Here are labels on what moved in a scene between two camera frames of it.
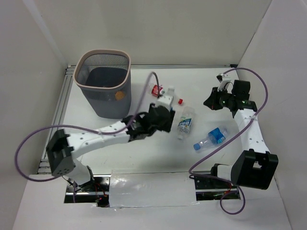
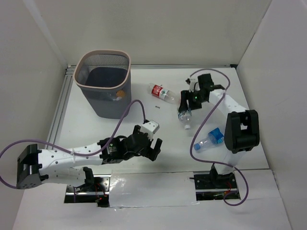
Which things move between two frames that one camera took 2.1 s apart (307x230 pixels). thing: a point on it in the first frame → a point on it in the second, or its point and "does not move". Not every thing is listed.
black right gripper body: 226,98 → 195,100
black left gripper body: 168,121 → 148,146
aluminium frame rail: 44,166 does not move
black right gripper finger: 214,101 → 184,96
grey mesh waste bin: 105,76 does not move
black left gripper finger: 166,125 → 154,153
